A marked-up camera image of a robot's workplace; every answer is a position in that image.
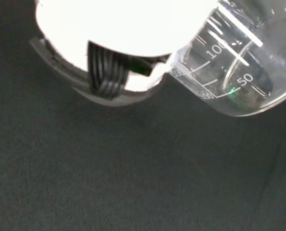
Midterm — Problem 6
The black cloth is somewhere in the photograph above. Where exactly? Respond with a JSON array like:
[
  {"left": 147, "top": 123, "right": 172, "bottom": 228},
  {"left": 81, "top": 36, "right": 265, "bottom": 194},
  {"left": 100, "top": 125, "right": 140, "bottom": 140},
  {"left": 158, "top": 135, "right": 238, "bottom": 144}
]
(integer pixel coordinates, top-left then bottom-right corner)
[{"left": 0, "top": 0, "right": 286, "bottom": 231}]

